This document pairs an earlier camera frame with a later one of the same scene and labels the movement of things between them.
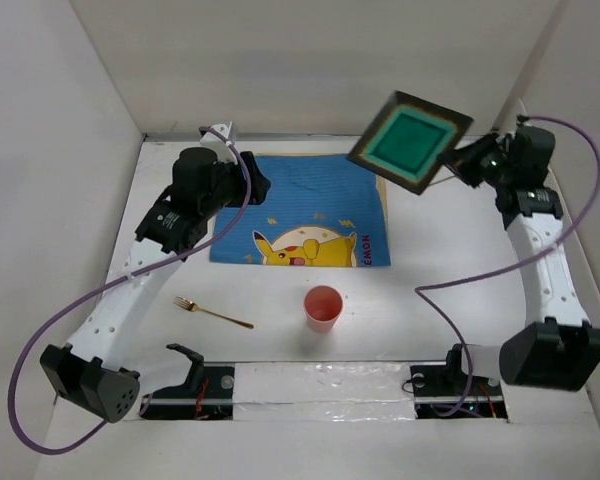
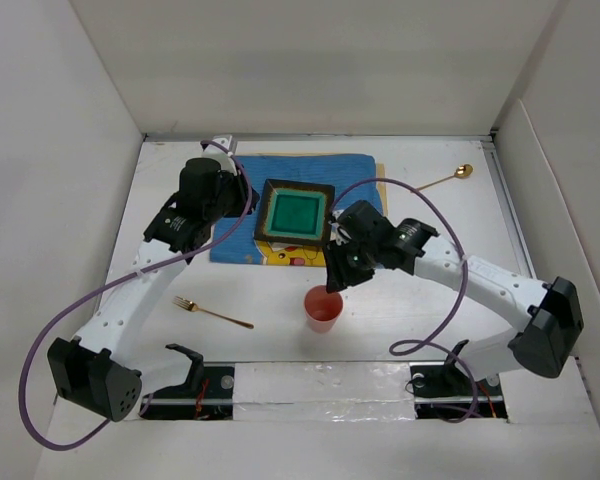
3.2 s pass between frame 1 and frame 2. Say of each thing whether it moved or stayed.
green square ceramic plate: moved
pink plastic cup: stayed
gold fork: stayed
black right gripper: moved
